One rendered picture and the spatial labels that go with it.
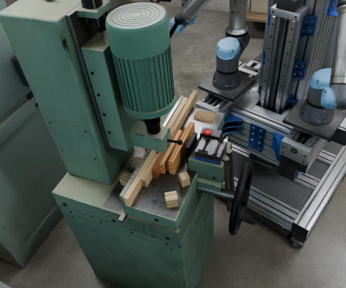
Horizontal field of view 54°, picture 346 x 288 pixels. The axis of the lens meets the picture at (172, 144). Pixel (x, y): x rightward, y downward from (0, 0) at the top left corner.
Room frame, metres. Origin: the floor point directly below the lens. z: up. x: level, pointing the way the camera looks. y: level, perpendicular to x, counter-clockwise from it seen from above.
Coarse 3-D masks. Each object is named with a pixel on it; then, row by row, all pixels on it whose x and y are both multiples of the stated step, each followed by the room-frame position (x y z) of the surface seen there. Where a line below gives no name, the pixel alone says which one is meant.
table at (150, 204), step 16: (192, 112) 1.21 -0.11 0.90; (160, 176) 0.85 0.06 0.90; (176, 176) 0.85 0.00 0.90; (192, 176) 0.84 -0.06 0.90; (144, 192) 0.79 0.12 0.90; (160, 192) 0.78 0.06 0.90; (176, 192) 0.77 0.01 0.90; (192, 192) 0.79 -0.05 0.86; (128, 208) 0.73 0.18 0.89; (144, 208) 0.72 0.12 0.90; (160, 208) 0.71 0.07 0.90; (176, 208) 0.70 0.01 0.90; (160, 224) 0.68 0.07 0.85; (176, 224) 0.65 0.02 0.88
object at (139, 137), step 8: (136, 128) 0.95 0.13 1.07; (144, 128) 0.95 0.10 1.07; (168, 128) 0.93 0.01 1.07; (136, 136) 0.92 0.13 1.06; (144, 136) 0.91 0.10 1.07; (152, 136) 0.90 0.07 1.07; (160, 136) 0.90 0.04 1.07; (168, 136) 0.92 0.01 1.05; (136, 144) 0.93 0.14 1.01; (144, 144) 0.91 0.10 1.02; (152, 144) 0.90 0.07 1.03; (160, 144) 0.88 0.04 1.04; (168, 144) 0.91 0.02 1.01
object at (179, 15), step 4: (176, 16) 1.02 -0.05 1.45; (180, 16) 1.01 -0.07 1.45; (184, 16) 1.02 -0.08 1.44; (176, 20) 1.01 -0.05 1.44; (180, 20) 1.01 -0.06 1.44; (184, 20) 1.01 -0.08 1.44; (176, 24) 1.02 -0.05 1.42; (180, 24) 1.01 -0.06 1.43; (172, 28) 1.03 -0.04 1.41; (176, 28) 1.03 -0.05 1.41; (172, 32) 1.03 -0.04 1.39
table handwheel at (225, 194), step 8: (248, 168) 0.81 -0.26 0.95; (240, 176) 0.77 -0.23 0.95; (248, 176) 0.88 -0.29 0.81; (240, 184) 0.74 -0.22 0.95; (248, 184) 0.87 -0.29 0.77; (208, 192) 0.82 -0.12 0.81; (216, 192) 0.81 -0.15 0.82; (224, 192) 0.80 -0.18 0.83; (232, 192) 0.80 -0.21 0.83; (240, 192) 0.71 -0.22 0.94; (248, 192) 0.79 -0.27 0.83; (232, 200) 0.78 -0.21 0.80; (240, 200) 0.69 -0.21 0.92; (232, 208) 0.68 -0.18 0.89; (240, 208) 0.74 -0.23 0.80; (232, 216) 0.66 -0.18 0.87; (240, 216) 0.77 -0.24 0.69; (232, 224) 0.65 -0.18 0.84; (240, 224) 0.74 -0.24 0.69; (232, 232) 0.65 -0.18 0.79
